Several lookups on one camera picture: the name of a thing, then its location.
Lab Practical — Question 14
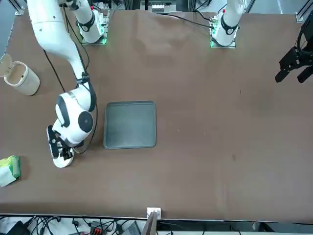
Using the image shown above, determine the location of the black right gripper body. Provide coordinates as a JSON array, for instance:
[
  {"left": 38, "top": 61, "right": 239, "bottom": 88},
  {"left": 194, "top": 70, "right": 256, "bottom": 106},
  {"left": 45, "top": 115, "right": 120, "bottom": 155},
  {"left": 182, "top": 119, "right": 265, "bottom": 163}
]
[{"left": 54, "top": 131, "right": 71, "bottom": 150}]

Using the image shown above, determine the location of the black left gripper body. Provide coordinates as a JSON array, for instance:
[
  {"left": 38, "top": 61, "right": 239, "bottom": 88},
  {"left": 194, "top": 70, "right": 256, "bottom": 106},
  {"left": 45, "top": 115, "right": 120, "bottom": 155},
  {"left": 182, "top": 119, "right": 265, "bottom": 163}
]
[{"left": 297, "top": 17, "right": 313, "bottom": 58}]

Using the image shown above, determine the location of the white round bowl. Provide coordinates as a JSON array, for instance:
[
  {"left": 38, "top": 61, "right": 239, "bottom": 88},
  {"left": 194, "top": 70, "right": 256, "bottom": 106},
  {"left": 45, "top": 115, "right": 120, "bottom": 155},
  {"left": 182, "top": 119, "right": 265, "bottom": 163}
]
[{"left": 52, "top": 146, "right": 75, "bottom": 168}]

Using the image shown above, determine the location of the green tissue pack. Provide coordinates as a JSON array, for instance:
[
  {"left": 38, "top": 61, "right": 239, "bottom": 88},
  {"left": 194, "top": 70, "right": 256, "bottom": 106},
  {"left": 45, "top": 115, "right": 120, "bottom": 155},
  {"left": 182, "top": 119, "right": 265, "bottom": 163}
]
[{"left": 0, "top": 155, "right": 22, "bottom": 188}]

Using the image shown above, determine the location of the dark grey square tray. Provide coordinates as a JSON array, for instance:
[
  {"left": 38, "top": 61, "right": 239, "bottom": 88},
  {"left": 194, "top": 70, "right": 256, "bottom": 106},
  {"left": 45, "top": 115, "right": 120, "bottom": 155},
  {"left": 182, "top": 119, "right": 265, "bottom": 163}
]
[{"left": 104, "top": 100, "right": 157, "bottom": 150}]

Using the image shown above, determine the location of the beige trash can with lid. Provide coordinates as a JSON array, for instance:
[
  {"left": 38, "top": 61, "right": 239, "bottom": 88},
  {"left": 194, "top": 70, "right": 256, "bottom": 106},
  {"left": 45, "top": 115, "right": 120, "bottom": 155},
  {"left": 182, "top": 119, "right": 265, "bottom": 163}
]
[{"left": 0, "top": 53, "right": 41, "bottom": 96}]

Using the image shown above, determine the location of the red and black power strip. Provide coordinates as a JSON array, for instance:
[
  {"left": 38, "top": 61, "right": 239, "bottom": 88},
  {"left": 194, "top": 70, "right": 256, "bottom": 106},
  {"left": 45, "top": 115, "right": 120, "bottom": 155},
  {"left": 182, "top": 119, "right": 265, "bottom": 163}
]
[{"left": 89, "top": 221, "right": 103, "bottom": 235}]

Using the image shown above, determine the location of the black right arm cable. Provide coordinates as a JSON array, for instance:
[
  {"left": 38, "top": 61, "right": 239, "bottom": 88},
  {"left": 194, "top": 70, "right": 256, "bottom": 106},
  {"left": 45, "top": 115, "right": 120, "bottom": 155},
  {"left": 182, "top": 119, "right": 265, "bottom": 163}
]
[{"left": 43, "top": 4, "right": 98, "bottom": 154}]

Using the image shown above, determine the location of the white post bracket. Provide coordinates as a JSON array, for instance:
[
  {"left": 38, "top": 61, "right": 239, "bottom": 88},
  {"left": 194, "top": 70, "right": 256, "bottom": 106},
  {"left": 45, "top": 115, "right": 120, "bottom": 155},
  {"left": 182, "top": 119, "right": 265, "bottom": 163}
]
[{"left": 146, "top": 207, "right": 162, "bottom": 220}]

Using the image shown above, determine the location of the black base cable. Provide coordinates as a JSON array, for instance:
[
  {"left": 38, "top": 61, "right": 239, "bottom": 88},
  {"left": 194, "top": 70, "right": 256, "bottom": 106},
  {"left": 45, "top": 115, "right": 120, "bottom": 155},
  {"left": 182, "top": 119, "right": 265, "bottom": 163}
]
[{"left": 156, "top": 12, "right": 215, "bottom": 29}]

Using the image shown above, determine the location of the aluminium frame post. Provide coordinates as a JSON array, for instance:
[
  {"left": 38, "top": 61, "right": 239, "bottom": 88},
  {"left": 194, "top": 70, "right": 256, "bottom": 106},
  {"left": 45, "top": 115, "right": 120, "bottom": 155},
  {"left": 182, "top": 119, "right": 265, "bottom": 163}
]
[{"left": 143, "top": 211, "right": 158, "bottom": 235}]

